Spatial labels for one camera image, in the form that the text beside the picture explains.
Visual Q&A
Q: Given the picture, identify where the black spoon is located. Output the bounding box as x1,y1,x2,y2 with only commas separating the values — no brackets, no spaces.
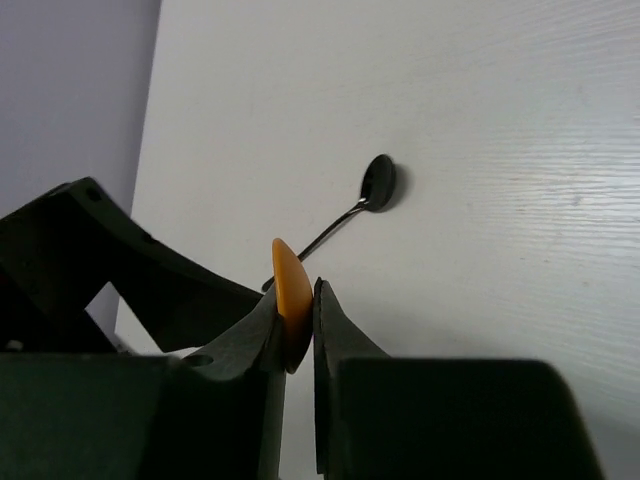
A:
261,153,398,293

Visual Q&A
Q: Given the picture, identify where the orange spoon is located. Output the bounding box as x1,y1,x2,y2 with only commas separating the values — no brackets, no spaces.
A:
272,238,313,374

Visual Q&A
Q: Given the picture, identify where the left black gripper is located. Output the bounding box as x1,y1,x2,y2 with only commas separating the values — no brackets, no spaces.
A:
1,178,261,353

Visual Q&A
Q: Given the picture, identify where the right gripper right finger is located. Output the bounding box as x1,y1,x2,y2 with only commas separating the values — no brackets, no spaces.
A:
312,278,389,475

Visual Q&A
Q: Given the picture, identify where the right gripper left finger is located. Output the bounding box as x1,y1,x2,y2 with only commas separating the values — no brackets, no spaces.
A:
184,288,286,479

